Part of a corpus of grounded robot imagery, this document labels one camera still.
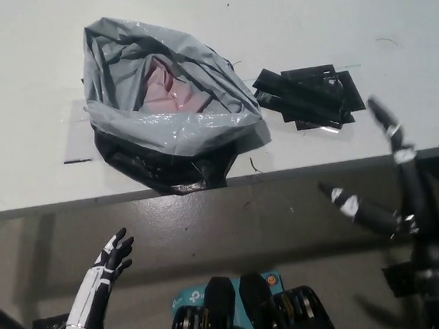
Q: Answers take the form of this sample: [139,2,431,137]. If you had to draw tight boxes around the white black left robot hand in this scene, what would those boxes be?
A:
[57,226,143,329]

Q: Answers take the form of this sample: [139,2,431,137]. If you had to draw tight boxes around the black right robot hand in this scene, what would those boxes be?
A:
[311,89,439,256]

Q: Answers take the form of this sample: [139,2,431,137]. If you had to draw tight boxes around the grey plastic bag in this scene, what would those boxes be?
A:
[74,2,274,173]

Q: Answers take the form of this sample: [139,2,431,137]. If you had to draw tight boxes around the pink item inside bag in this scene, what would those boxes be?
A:
[134,55,214,117]

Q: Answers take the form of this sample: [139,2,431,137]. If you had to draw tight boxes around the teal router box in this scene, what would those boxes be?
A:
[166,269,288,329]

